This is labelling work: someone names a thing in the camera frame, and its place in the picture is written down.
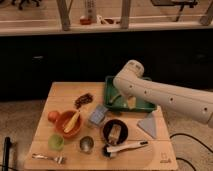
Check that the tan block in bowl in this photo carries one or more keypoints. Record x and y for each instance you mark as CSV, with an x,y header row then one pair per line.
x,y
114,134

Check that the green plastic cup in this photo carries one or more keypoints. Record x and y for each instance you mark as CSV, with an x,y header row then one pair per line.
x,y
56,142

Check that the white handled brush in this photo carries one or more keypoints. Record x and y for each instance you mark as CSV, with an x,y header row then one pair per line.
x,y
111,151

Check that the black post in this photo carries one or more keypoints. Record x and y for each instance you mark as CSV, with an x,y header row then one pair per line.
x,y
6,152

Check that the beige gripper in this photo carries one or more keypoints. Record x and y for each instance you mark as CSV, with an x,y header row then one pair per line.
x,y
131,102

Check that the silver fork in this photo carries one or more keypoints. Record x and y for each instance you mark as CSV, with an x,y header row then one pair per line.
x,y
58,160

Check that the dark purple grape bunch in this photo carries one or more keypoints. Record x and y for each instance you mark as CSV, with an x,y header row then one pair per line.
x,y
84,99

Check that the green plastic tray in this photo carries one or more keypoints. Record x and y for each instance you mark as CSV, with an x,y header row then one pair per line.
x,y
120,104

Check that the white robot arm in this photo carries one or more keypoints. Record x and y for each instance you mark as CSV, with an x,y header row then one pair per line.
x,y
197,104

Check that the red tomato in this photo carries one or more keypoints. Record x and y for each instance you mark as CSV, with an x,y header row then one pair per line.
x,y
53,116

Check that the orange bowl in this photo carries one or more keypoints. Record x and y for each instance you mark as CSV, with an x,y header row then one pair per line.
x,y
62,121

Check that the dark brown bowl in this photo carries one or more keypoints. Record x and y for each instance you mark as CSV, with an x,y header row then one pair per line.
x,y
108,126

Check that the grey folded cloth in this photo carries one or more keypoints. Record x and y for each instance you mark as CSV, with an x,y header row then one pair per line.
x,y
148,125

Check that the small metal cup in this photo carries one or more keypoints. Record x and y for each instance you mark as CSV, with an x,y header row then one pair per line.
x,y
86,144

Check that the green curved vegetable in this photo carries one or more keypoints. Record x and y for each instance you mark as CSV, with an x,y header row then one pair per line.
x,y
113,99

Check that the yellow banana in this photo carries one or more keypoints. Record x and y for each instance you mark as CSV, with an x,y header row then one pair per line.
x,y
71,123

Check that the red object on shelf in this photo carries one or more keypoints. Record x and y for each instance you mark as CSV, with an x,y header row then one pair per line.
x,y
85,21

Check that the blue sponge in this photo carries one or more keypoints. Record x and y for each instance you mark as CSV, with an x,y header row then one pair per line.
x,y
98,115

